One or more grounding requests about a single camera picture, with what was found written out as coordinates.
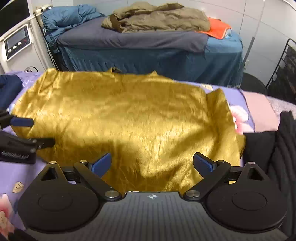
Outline gold satin jacket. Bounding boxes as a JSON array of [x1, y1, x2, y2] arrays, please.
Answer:
[[12, 69, 245, 193]]

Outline navy blue folded garment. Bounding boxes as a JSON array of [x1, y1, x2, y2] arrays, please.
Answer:
[[0, 74, 23, 110]]

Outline black quilted jacket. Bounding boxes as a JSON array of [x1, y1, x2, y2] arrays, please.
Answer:
[[243, 111, 295, 236]]

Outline white machine with screen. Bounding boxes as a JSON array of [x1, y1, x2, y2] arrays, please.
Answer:
[[1, 1, 54, 73]]

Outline blue covered bed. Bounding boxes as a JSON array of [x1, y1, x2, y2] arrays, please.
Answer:
[[50, 31, 243, 87]]

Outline light blue duvet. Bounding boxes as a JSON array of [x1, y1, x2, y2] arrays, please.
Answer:
[[41, 4, 105, 53]]

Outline grey blanket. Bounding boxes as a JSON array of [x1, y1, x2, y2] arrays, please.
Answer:
[[57, 17, 209, 53]]

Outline orange cloth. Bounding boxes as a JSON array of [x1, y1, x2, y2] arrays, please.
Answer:
[[198, 17, 232, 40]]

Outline olive green jacket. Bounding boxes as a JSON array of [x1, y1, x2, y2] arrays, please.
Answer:
[[101, 1, 211, 33]]

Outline black wire rack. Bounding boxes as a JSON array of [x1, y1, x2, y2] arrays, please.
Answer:
[[266, 38, 296, 104]]

